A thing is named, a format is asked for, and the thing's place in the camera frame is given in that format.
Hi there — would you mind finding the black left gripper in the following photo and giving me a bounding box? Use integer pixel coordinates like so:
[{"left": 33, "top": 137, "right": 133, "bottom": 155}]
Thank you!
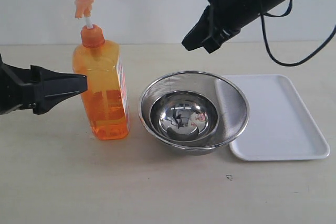
[{"left": 1, "top": 61, "right": 88, "bottom": 115}]

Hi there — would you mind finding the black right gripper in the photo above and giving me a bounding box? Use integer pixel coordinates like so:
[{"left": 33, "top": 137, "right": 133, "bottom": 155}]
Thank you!
[{"left": 182, "top": 0, "right": 263, "bottom": 54}]

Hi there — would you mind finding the orange pump soap bottle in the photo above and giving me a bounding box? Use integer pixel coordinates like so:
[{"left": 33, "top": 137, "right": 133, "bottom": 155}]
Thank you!
[{"left": 72, "top": 0, "right": 130, "bottom": 140}]

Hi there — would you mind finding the small stainless steel bowl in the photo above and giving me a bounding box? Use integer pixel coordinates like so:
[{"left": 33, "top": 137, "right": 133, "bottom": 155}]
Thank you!
[{"left": 149, "top": 90, "right": 219, "bottom": 144}]

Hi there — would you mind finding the steel mesh strainer basket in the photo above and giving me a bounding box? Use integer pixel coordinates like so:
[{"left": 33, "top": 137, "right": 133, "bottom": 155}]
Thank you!
[{"left": 138, "top": 70, "right": 250, "bottom": 156}]

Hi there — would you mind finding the white rectangular plastic tray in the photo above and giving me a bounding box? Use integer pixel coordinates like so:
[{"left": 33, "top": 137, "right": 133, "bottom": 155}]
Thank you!
[{"left": 224, "top": 74, "right": 330, "bottom": 162}]

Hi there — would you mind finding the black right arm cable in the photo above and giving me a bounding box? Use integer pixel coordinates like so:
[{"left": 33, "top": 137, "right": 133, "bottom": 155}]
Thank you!
[{"left": 258, "top": 0, "right": 336, "bottom": 67}]

